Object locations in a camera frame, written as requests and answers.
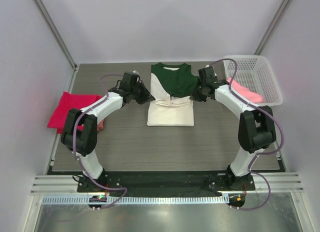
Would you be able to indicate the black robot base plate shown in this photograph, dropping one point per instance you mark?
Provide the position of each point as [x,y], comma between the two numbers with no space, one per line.
[166,183]

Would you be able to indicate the folded magenta t shirt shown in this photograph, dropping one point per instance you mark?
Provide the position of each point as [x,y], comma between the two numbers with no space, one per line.
[69,101]

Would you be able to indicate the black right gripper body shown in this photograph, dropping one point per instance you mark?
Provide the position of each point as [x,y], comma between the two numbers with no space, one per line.
[199,93]

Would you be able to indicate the folded salmon t shirt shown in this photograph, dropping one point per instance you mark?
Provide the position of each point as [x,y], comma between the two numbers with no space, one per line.
[100,125]

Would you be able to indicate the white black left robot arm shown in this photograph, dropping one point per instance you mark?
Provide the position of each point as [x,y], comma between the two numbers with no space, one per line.
[80,133]

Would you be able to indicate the left aluminium corner post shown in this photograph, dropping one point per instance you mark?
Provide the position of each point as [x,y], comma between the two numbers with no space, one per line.
[51,25]

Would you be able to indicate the white perforated plastic basket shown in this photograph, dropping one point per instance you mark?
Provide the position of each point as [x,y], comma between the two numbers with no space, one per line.
[255,73]

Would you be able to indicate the right aluminium corner post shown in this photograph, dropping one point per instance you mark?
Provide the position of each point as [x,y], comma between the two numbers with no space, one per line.
[280,12]

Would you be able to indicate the pink t shirt in basket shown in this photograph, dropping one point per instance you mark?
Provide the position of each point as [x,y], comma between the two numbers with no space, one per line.
[246,93]

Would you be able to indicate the white and green t shirt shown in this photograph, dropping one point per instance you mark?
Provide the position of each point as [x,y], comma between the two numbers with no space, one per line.
[171,86]

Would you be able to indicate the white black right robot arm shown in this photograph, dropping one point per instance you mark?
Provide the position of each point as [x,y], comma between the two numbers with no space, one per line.
[256,131]

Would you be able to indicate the aluminium frame rail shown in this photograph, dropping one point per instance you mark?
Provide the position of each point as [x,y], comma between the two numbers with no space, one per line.
[282,182]

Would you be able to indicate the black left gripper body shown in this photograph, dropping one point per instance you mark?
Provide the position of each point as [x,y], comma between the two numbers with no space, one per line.
[135,91]

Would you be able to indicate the white slotted cable duct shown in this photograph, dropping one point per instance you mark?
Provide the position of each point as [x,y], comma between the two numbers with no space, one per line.
[99,199]

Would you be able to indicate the aluminium corner post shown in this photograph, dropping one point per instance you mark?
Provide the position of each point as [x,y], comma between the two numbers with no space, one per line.
[51,25]
[280,12]

